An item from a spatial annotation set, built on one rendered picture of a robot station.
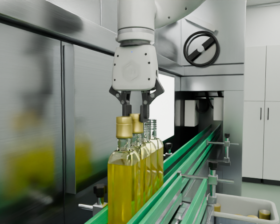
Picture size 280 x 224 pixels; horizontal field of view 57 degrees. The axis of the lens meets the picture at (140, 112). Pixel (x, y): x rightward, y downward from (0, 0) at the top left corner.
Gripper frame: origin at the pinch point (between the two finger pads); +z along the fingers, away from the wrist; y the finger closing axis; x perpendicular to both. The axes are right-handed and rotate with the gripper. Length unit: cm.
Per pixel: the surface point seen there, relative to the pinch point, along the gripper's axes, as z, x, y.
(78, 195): 21.1, -1.7, -15.1
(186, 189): 28.6, 33.4, 5.3
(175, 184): 20.1, 13.2, 6.2
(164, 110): 3, 65, -12
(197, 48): -33, 103, -4
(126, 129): 2.8, -7.1, 0.8
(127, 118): 0.6, -6.9, 1.0
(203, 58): -27, 108, 0
